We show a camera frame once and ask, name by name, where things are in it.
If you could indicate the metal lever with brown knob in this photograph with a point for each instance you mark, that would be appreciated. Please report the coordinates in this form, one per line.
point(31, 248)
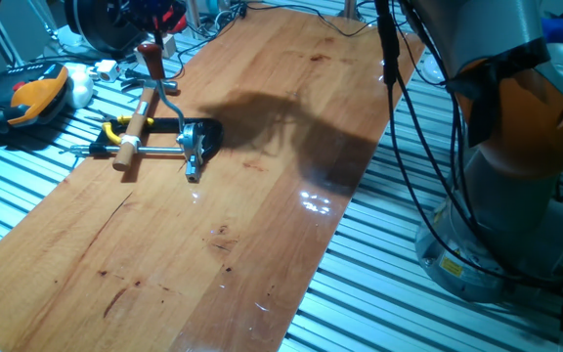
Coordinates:
point(152, 61)

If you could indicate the orange and black teach pendant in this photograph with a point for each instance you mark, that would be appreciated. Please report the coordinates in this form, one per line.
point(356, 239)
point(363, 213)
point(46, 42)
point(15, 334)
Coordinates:
point(37, 95)

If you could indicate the white power adapter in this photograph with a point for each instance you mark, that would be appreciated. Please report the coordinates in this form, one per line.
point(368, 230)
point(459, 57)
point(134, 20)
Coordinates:
point(109, 70)

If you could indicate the grey round stand base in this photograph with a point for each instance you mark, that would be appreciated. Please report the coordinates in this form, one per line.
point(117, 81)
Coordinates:
point(66, 46)

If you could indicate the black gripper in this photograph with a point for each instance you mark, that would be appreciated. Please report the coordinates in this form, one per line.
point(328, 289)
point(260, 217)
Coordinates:
point(157, 12)

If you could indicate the black filament spool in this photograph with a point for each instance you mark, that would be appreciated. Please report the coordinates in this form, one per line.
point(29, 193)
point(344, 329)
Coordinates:
point(100, 24)

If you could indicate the pale wooden cube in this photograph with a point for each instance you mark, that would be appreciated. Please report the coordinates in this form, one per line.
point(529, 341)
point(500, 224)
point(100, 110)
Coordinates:
point(169, 46)

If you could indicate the large wooden board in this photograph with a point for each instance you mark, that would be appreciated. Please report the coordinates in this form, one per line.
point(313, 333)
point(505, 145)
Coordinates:
point(164, 244)

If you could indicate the white rounded object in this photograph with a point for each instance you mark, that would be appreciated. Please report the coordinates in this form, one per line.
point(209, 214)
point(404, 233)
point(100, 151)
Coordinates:
point(81, 88)

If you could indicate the black base lever press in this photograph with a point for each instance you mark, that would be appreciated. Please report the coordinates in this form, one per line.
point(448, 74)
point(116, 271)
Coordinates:
point(210, 134)

